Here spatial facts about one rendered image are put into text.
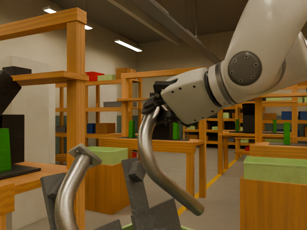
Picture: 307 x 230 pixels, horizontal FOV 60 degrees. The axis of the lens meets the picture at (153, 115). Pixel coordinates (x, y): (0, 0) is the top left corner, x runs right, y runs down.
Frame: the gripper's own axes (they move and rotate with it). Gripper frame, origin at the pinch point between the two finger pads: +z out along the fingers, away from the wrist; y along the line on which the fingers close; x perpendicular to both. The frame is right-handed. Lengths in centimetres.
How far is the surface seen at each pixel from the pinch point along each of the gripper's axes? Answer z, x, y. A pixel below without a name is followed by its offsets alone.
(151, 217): 6.1, 17.2, -14.1
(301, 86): 56, -572, -438
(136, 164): 5.5, 9.9, -4.5
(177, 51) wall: 483, -964, -343
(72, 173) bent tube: 5.8, 20.7, 7.3
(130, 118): 323, -316, -185
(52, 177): 10.4, 21.2, 8.2
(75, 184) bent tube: 5.2, 22.1, 6.1
